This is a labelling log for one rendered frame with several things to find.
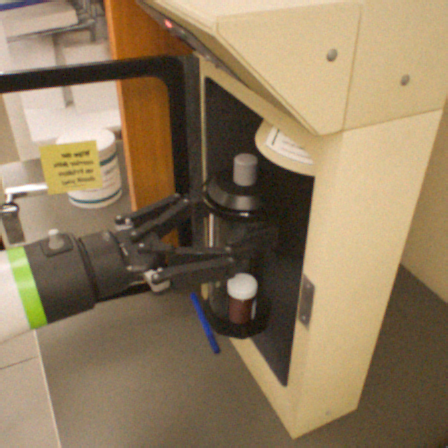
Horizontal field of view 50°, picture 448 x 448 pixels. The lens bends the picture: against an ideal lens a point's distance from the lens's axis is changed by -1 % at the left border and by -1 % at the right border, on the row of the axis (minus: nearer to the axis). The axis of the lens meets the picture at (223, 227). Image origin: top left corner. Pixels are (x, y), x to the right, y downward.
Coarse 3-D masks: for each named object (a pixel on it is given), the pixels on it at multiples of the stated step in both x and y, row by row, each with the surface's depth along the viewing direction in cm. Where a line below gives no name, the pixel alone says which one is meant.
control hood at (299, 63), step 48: (144, 0) 45; (192, 0) 33; (240, 0) 33; (288, 0) 33; (336, 0) 33; (240, 48) 31; (288, 48) 33; (336, 48) 34; (288, 96) 35; (336, 96) 37
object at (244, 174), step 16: (240, 160) 57; (256, 160) 57; (224, 176) 60; (240, 176) 58; (256, 176) 59; (272, 176) 60; (208, 192) 59; (224, 192) 57; (240, 192) 57; (256, 192) 57; (272, 192) 58; (240, 208) 57; (256, 208) 57
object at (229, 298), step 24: (216, 216) 58; (216, 240) 61; (240, 264) 62; (264, 264) 63; (216, 288) 66; (240, 288) 64; (264, 288) 66; (216, 312) 69; (240, 312) 67; (264, 312) 69
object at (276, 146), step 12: (264, 120) 57; (264, 132) 56; (276, 132) 54; (264, 144) 55; (276, 144) 54; (288, 144) 52; (276, 156) 54; (288, 156) 52; (300, 156) 52; (288, 168) 53; (300, 168) 52; (312, 168) 51
